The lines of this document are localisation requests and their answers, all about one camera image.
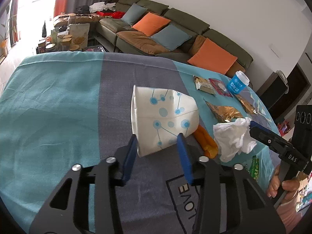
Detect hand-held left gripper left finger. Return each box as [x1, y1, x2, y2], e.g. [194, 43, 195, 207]
[29, 134, 138, 234]

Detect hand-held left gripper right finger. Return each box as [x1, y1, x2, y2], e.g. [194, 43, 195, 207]
[177, 133, 287, 234]

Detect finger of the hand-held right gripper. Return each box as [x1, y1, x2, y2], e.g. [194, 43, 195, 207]
[251, 121, 294, 147]
[249, 126, 288, 155]

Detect orange peel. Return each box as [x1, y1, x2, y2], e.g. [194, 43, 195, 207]
[194, 124, 218, 158]

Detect white tissue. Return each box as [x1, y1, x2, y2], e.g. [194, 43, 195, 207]
[213, 117, 257, 162]

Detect white blue-dotted paper cup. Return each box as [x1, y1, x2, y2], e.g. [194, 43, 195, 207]
[131, 85, 200, 157]

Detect person's right forearm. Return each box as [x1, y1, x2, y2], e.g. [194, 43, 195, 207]
[275, 197, 308, 234]

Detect person's right hand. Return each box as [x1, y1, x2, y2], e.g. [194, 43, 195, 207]
[267, 163, 312, 198]

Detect green snack wrapper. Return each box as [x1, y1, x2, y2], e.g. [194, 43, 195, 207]
[246, 155, 262, 181]

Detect full gold foil packet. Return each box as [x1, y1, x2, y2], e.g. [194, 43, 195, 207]
[235, 94, 259, 115]

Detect flat gold foil wrapper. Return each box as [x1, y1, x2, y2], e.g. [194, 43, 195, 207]
[203, 99, 244, 123]

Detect blue paper cup white lid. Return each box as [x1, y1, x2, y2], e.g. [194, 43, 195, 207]
[227, 70, 250, 95]

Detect red cake packet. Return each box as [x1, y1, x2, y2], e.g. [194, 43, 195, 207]
[209, 78, 233, 97]

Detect beige biscuit packet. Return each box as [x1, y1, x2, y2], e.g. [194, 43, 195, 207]
[193, 75, 217, 95]

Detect teal grey printed tablecloth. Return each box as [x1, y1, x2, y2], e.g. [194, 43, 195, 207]
[0, 52, 281, 234]

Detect large orange cushion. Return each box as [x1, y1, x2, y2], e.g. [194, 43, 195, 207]
[187, 38, 238, 75]

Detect dark coffee table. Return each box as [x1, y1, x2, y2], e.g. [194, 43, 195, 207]
[36, 22, 105, 54]

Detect brown sofa seat cover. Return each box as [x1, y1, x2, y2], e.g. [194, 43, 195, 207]
[116, 30, 171, 55]

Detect large blue grey cushion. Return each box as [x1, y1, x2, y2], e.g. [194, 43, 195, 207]
[150, 24, 192, 52]

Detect kraft paper snack bag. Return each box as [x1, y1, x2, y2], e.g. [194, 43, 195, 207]
[69, 23, 90, 48]

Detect small orange cushion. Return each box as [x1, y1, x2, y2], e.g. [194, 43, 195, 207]
[131, 12, 171, 37]

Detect green corner sofa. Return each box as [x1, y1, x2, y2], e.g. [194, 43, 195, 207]
[53, 0, 254, 78]

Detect red clothes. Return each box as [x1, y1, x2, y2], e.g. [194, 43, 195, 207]
[96, 10, 126, 19]

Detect small blue grey cushion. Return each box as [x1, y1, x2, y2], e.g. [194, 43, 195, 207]
[121, 3, 148, 26]

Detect white clothes pile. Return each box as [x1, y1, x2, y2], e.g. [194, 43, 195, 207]
[89, 2, 116, 12]

